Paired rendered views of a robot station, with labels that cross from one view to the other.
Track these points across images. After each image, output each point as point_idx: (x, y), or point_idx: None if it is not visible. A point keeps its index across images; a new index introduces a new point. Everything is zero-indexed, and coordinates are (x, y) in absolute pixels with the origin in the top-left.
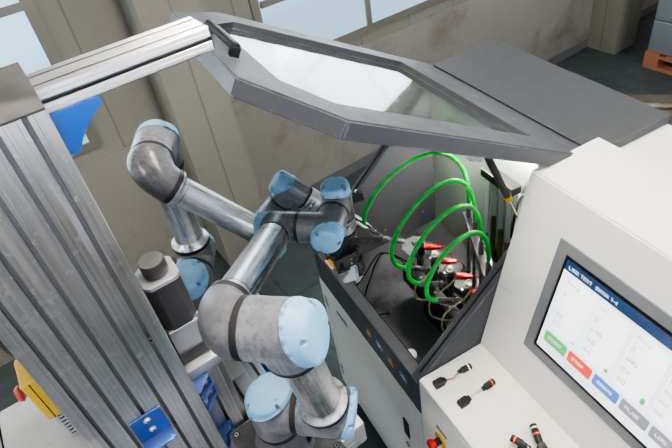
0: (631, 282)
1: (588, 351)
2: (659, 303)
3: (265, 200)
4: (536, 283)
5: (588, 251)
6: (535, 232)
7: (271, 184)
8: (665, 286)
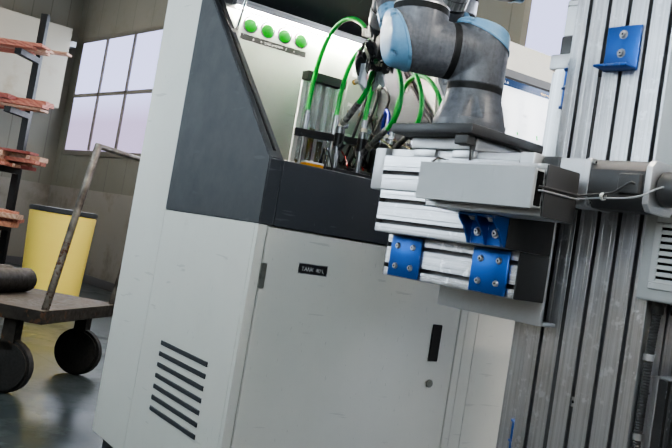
0: (507, 66)
1: (506, 127)
2: (521, 71)
3: None
4: None
5: None
6: None
7: None
8: (520, 60)
